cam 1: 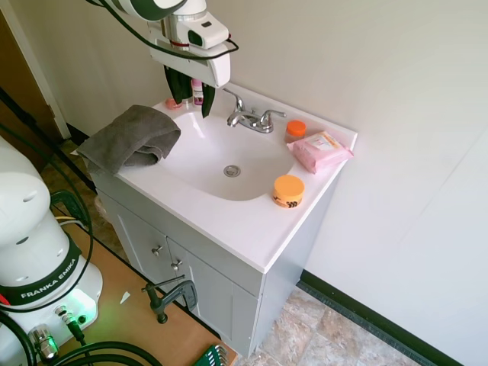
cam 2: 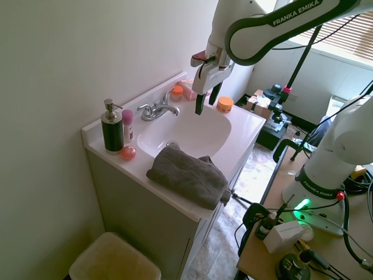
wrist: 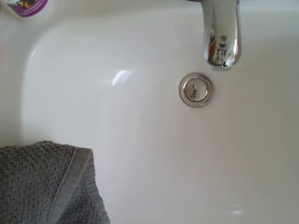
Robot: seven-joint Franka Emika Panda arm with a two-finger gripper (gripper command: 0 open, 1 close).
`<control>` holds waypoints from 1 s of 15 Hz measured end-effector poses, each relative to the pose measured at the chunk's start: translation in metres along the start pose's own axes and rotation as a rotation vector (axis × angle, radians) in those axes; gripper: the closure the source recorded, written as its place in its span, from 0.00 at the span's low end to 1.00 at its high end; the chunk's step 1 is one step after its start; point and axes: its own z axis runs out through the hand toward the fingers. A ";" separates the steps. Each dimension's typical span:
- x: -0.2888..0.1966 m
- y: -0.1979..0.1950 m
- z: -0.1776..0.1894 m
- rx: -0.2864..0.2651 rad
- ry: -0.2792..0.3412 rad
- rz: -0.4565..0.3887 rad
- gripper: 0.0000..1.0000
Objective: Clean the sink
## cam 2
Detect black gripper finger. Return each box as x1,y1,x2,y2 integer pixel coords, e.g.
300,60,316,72
208,81,224,107
194,92,207,116

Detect chrome faucet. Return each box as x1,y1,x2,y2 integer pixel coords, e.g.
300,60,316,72
136,87,181,122

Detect pink deodorant stick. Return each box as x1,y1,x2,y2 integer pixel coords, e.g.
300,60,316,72
121,109,135,145

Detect black camera stand pole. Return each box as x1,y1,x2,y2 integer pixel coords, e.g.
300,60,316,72
269,25,323,111

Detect black chrome soap dispenser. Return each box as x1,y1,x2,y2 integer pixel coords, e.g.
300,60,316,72
100,98,125,156

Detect white round puck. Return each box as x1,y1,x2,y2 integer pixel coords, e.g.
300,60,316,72
298,222,315,242

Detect blue cloth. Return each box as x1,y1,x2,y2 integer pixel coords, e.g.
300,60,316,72
307,115,335,148

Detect small pink round object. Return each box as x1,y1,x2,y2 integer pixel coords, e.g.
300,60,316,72
120,145,138,161

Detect dark dropper bottle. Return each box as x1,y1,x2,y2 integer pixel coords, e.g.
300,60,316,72
255,211,278,241

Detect dark camera on stand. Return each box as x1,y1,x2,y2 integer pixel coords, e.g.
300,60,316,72
263,83,282,100

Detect wide orange jar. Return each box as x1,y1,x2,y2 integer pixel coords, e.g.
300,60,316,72
216,96,235,114

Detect black tripod leg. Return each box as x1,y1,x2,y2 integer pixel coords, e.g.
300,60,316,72
231,192,252,205

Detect black C-clamp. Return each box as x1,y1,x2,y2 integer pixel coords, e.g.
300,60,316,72
272,138,317,163

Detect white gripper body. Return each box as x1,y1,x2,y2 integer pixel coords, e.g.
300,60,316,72
191,59,235,96

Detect grey hose cable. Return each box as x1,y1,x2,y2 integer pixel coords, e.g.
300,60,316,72
341,198,373,271

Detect cardboard box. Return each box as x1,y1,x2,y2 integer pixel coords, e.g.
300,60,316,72
246,89,273,121

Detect red grey wrist camera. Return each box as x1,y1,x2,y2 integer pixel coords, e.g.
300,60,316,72
190,50,218,68

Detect black round stand base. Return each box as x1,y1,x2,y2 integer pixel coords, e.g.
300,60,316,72
275,252,313,280

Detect black table clamp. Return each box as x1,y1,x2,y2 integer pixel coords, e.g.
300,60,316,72
242,202,272,232

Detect grey towel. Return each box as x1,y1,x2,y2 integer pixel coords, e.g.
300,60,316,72
145,143,232,211

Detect white sink countertop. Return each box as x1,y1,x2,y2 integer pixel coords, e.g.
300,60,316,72
80,71,267,221

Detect small jar orange lid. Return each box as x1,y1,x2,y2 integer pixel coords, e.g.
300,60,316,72
170,85,185,103

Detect grey vanity cabinet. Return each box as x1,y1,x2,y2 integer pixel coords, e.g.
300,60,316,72
86,139,258,280

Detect window blinds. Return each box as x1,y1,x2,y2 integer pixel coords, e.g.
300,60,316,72
312,10,373,62

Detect small white box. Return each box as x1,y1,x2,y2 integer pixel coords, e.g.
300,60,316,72
262,220,305,254

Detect black case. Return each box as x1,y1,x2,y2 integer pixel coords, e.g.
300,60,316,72
256,111,293,151

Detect trash bin with bag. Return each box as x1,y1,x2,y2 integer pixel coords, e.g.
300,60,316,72
68,232,162,280

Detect pink package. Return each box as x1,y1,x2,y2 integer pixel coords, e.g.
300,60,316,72
175,79,212,102

